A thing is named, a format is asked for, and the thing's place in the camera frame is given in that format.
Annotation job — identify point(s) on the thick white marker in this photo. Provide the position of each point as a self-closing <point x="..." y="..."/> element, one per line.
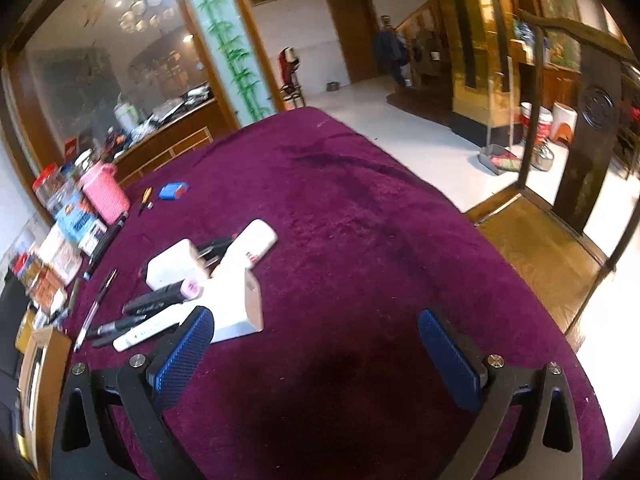
<point x="150" y="330"/>

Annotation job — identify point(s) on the yellow and black screwdriver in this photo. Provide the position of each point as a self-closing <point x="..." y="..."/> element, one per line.
<point x="145" y="201"/>

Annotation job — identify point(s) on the orange print box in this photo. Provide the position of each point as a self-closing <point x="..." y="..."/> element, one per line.
<point x="50" y="290"/>

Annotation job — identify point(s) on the dark wooden chair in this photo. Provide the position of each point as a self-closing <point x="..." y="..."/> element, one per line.
<point x="545" y="245"/>

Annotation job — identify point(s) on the black marker with pink end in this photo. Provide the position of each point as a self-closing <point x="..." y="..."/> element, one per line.
<point x="160" y="297"/>

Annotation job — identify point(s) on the large white pen holder box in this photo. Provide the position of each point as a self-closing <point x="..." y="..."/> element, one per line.
<point x="235" y="305"/>

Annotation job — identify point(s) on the bamboo print glass panel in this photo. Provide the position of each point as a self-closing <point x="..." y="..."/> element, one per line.
<point x="227" y="40"/>

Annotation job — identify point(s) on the white thermos jug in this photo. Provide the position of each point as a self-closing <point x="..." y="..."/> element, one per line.
<point x="125" y="116"/>

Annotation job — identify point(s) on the bottle with pink knit sleeve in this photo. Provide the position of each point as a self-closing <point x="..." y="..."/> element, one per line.
<point x="105" y="192"/>

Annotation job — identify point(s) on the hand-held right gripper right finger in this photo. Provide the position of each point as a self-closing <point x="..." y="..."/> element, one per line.
<point x="450" y="360"/>

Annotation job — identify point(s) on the small white pen holder box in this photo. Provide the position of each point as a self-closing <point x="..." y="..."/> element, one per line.
<point x="175" y="266"/>

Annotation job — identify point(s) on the green pen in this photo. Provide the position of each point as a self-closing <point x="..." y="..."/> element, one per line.
<point x="73" y="296"/>

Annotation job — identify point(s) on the white bucket with red label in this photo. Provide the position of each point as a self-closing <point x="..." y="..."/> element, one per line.
<point x="536" y="122"/>

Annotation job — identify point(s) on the clear jar with red lid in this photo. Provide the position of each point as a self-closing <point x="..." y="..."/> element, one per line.
<point x="49" y="187"/>

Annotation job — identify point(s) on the gold mirrored pillar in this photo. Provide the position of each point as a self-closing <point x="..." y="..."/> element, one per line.
<point x="480" y="40"/>

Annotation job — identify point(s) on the purple velvet tablecloth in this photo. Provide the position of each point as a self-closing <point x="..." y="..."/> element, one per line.
<point x="350" y="260"/>

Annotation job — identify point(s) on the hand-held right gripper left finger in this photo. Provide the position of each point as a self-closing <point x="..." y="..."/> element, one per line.
<point x="182" y="355"/>

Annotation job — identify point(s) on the black marker with grey cap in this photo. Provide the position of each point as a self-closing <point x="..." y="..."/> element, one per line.
<point x="112" y="329"/>

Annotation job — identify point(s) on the wooden staircase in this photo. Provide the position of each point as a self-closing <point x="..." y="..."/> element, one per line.
<point x="422" y="45"/>

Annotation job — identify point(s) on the black gel pen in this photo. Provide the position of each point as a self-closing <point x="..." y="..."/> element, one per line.
<point x="95" y="307"/>

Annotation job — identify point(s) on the white plastic bottle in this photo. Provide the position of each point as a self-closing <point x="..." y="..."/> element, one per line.
<point x="250" y="247"/>

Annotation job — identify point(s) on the wooden door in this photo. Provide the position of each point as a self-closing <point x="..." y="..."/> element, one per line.
<point x="352" y="35"/>

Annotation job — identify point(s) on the wooden counter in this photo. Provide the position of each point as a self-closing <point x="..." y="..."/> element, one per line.
<point x="170" y="135"/>

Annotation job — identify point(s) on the white and orange stool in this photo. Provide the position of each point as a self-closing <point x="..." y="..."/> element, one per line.
<point x="564" y="125"/>

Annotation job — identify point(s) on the etched glass partition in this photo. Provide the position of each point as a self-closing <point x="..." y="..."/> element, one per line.
<point x="115" y="45"/>

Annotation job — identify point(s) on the long black pen teal tip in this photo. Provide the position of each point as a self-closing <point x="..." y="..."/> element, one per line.
<point x="107" y="245"/>

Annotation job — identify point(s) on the blue and red box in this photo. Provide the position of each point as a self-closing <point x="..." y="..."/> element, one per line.
<point x="174" y="191"/>

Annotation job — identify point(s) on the dark blue jacket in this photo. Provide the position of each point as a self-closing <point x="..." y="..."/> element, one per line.
<point x="390" y="50"/>

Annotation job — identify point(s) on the metal pot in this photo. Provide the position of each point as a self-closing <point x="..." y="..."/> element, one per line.
<point x="542" y="156"/>

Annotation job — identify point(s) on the brown cardboard box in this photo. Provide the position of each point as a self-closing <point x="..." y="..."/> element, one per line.
<point x="42" y="390"/>

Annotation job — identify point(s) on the blue label plastic jar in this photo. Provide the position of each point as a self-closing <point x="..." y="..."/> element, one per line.
<point x="80" y="222"/>

